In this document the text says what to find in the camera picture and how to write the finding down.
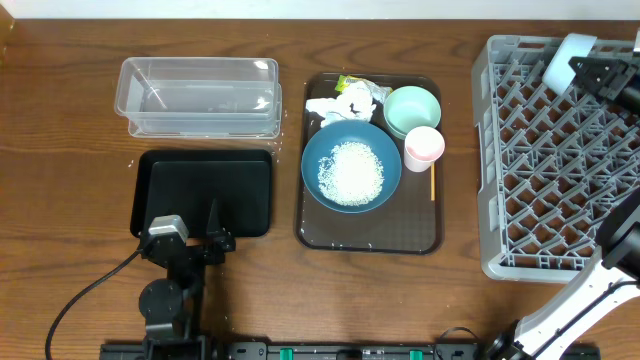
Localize light blue bowl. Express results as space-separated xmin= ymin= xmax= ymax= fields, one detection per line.
xmin=542 ymin=33 xmax=597 ymax=95

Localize pink plastic cup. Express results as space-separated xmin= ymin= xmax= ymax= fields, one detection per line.
xmin=404 ymin=126 xmax=445 ymax=173

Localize mint green bowl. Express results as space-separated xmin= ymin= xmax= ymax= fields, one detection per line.
xmin=383 ymin=86 xmax=442 ymax=139

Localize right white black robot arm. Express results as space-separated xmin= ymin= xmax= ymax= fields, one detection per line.
xmin=478 ymin=57 xmax=639 ymax=360

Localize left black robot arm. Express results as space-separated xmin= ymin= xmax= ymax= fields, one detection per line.
xmin=139 ymin=201 xmax=236 ymax=359

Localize grey dishwasher rack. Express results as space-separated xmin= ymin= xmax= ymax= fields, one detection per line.
xmin=471 ymin=35 xmax=639 ymax=283

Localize black plastic tray bin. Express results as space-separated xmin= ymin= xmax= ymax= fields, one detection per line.
xmin=130 ymin=149 xmax=273 ymax=238

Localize clear plastic container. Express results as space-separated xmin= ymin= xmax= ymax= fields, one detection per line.
xmin=114 ymin=57 xmax=282 ymax=139

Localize pile of white rice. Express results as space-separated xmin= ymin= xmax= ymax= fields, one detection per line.
xmin=317 ymin=142 xmax=384 ymax=207

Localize dark blue plate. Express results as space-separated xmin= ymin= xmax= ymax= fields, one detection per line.
xmin=301 ymin=121 xmax=402 ymax=214

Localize crumpled white paper napkin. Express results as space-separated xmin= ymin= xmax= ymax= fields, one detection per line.
xmin=305 ymin=81 xmax=377 ymax=128

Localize wooden chopstick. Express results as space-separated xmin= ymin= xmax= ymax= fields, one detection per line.
xmin=430 ymin=162 xmax=436 ymax=202

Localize dark brown serving tray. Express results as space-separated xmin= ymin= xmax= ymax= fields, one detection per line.
xmin=294 ymin=73 xmax=444 ymax=255

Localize yellow green snack wrapper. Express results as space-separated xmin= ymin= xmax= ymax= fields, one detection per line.
xmin=335 ymin=75 xmax=393 ymax=104

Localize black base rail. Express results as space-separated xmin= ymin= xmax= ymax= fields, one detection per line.
xmin=99 ymin=342 xmax=481 ymax=360

